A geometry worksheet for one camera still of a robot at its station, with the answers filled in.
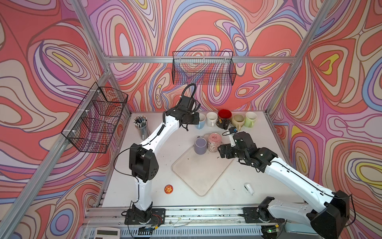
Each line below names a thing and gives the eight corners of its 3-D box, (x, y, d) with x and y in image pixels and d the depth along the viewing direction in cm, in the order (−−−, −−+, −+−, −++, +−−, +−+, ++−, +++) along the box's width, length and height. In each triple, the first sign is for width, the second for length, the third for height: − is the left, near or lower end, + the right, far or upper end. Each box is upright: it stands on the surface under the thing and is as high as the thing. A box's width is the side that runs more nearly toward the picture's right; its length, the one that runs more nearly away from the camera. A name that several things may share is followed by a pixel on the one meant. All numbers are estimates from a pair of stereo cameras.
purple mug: (194, 154, 98) (194, 148, 91) (194, 140, 105) (194, 133, 98) (206, 154, 98) (207, 147, 91) (205, 140, 105) (206, 133, 98)
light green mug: (241, 128, 111) (245, 120, 104) (244, 119, 117) (247, 110, 110) (251, 131, 109) (255, 123, 102) (253, 121, 116) (257, 113, 108)
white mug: (206, 130, 108) (207, 123, 101) (205, 119, 116) (206, 111, 109) (217, 130, 108) (218, 122, 101) (215, 119, 116) (216, 111, 109)
